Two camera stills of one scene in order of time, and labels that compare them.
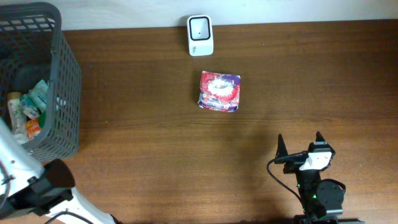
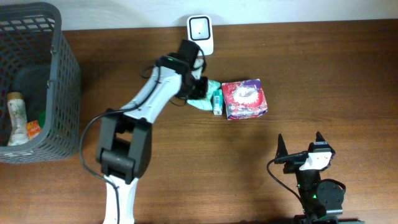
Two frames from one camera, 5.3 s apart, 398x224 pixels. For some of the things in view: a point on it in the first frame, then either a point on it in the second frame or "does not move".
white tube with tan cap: (17, 117) does not move
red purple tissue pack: (219, 92) → (244, 99)
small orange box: (33, 128) does not move
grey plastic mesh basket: (33, 48) does not move
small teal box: (27, 103) → (217, 102)
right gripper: (293, 162) does not move
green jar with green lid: (41, 119) does not move
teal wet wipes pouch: (39, 94) → (205, 104)
